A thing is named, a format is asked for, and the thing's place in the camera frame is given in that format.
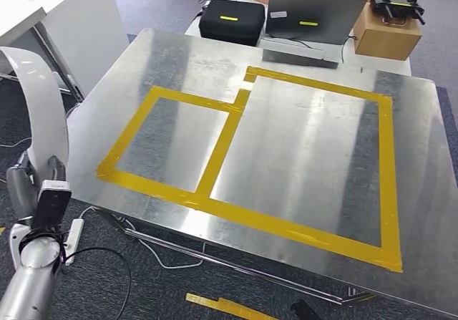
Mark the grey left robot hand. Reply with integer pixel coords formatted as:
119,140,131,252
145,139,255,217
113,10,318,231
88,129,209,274
6,152,67,221

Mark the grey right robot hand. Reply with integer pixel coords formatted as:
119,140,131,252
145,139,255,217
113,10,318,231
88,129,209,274
290,299,323,320

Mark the white curved car panel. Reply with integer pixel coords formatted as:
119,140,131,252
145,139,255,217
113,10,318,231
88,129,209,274
0,46,69,183

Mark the steel workbench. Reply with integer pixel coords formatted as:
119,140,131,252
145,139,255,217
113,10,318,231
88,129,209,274
66,27,458,319

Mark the white power strip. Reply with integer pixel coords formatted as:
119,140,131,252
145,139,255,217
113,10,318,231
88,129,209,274
63,218,85,266

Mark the yellow floor tape strip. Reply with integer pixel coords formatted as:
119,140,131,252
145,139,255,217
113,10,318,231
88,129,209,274
186,292,280,320

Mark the white desk with steel legs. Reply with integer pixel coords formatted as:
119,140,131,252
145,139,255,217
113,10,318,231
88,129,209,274
0,0,131,103

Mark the yellow double-square tape outline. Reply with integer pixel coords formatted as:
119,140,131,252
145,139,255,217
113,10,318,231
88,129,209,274
96,65,404,273

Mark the white table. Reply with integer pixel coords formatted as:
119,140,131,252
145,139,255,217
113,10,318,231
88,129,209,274
185,0,412,77

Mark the cardboard box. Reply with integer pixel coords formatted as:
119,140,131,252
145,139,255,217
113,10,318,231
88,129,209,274
353,2,423,62

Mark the grey laptop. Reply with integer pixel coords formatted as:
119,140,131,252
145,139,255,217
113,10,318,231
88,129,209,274
261,0,368,69

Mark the black carrying case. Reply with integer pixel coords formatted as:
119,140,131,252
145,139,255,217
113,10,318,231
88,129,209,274
198,0,266,47

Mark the black antenna router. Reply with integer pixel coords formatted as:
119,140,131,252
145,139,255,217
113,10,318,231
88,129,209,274
370,0,426,26

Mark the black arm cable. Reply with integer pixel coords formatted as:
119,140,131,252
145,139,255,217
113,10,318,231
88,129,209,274
62,246,132,320

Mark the white power cable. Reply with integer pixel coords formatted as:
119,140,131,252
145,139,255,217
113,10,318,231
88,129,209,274
78,206,206,270

